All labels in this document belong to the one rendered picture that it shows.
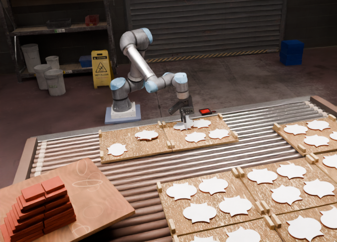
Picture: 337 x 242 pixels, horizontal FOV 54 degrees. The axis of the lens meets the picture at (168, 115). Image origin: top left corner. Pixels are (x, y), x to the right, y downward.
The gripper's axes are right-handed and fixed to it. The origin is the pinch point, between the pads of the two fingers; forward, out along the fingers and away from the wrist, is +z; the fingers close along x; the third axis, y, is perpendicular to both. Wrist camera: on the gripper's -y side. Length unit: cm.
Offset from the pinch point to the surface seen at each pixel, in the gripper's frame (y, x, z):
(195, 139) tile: 2.8, -19.3, 0.5
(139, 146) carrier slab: -31.0, -15.4, -1.4
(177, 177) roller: -16, -49, 2
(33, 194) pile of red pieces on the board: -73, -85, -33
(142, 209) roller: -36, -69, 0
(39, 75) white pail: -163, 373, 56
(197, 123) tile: 9.7, 0.6, 1.1
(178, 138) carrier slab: -6.7, -12.7, 0.7
